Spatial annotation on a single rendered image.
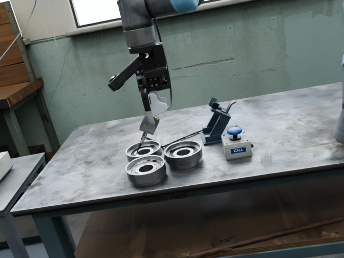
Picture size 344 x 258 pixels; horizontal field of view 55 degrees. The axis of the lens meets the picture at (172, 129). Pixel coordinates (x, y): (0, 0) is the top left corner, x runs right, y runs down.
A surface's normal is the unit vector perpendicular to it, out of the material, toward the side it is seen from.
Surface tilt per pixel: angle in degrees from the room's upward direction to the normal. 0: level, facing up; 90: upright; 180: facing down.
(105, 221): 0
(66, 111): 90
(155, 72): 90
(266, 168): 0
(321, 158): 0
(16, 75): 90
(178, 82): 90
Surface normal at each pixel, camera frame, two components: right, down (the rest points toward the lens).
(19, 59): -0.02, 0.37
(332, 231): -0.18, -0.91
